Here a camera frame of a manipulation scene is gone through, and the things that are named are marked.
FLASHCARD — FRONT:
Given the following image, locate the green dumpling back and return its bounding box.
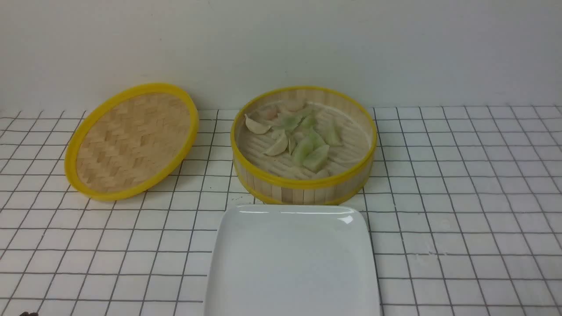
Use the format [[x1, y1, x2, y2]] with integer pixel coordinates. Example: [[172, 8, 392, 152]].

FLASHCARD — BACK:
[[280, 114, 317, 132]]

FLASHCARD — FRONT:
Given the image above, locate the green dumpling front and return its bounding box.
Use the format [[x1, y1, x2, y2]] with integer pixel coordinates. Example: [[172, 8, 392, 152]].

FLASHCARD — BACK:
[[303, 144, 330, 173]]

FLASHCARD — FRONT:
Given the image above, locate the bamboo steamer basket yellow rim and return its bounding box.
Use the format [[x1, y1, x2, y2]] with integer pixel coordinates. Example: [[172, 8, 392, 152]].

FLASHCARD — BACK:
[[230, 86, 377, 205]]

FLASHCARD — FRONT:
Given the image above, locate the woven bamboo steamer lid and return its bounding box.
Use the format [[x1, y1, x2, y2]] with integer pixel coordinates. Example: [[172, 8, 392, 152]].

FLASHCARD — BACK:
[[64, 83, 199, 201]]

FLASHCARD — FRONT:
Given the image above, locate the pink dumpling left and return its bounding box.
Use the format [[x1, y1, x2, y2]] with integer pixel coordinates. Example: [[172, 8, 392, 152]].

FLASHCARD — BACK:
[[258, 105, 278, 121]]

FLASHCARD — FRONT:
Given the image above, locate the white dumpling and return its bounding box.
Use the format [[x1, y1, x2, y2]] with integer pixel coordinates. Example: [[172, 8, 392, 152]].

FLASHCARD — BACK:
[[263, 130, 289, 157]]

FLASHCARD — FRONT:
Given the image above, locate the white square ceramic plate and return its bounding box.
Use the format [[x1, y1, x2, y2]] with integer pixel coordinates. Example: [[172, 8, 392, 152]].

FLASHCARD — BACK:
[[203, 204, 382, 316]]

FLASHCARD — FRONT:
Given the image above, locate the green dumpling right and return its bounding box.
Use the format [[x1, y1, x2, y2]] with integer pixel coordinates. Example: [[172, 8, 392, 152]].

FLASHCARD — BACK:
[[324, 125, 342, 147]]

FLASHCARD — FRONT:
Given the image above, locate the pale dumpling front rim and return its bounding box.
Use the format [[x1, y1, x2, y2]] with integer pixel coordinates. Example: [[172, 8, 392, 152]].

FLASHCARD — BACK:
[[313, 169, 331, 179]]

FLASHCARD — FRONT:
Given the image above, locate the green dumpling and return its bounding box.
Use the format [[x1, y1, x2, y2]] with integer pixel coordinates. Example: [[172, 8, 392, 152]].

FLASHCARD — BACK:
[[303, 144, 330, 173], [292, 129, 327, 166], [280, 114, 317, 132], [324, 125, 342, 147]]

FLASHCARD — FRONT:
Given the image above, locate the green dumpling middle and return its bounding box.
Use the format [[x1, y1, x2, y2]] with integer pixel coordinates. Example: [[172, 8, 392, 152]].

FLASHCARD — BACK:
[[292, 129, 327, 166]]

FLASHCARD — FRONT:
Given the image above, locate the white dumpling left edge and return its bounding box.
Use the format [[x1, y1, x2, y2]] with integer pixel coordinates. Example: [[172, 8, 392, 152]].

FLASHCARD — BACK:
[[244, 114, 271, 135]]

